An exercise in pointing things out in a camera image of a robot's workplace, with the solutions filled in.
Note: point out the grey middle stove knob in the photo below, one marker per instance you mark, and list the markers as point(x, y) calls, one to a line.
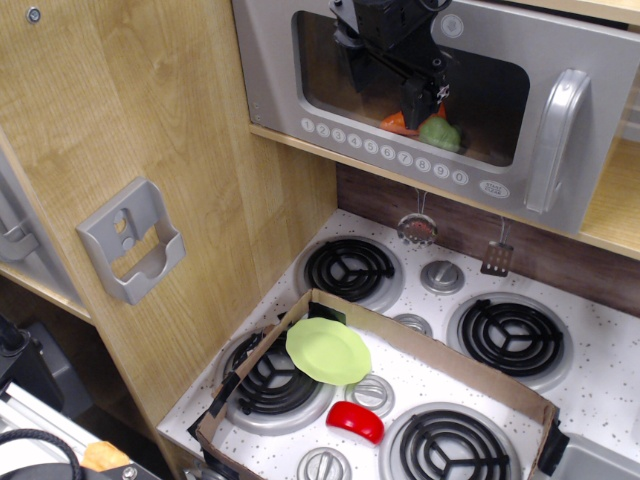
point(415, 322)

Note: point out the grey cabinet door handle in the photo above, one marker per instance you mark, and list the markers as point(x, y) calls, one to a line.
point(17, 238)

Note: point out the green toy lettuce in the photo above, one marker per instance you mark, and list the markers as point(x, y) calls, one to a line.
point(438, 132)

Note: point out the black burner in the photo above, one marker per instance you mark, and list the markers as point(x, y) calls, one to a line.
point(443, 440)
point(276, 398)
point(356, 269)
point(515, 335)

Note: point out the grey stove knob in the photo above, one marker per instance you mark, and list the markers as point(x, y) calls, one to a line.
point(415, 322)
point(442, 277)
point(373, 393)
point(324, 463)

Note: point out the grey toy sink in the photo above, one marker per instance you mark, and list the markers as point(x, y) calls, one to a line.
point(584, 459)

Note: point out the back right black burner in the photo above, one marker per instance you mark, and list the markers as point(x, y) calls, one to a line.
point(515, 335)

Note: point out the front left black burner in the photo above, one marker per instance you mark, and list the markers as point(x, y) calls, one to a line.
point(276, 398)

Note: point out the grey wall phone holder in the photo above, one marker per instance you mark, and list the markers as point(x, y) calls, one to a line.
point(117, 226)

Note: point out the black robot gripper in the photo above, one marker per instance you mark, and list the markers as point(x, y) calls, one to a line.
point(377, 40)

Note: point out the orange toy carrot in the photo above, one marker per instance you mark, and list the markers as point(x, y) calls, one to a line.
point(395, 123)

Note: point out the front right black burner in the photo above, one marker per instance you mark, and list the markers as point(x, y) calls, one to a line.
point(443, 440)

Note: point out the grey toy microwave door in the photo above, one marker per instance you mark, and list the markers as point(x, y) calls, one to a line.
point(506, 106)

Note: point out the brown cardboard tray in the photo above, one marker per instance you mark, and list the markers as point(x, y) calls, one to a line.
point(420, 369)

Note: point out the grey back stove knob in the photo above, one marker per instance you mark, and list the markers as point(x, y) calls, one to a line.
point(442, 277)

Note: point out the back left black burner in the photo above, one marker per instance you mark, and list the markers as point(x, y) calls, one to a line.
point(356, 269)

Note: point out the red toy cheese wedge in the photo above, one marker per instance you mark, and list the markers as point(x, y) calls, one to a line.
point(357, 420)

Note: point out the grey front stove knob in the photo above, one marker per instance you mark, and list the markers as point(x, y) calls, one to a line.
point(324, 463)

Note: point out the light green toy plate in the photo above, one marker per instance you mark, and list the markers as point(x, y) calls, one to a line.
point(328, 351)

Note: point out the silver wall screw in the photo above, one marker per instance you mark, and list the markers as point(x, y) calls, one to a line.
point(33, 15)

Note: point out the hanging toy spatula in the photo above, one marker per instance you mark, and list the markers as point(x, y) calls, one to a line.
point(498, 255)

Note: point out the grey centre stove knob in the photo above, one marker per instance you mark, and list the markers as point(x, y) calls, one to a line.
point(373, 393)

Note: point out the hanging silver strainer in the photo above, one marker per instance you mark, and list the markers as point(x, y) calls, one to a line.
point(417, 228)

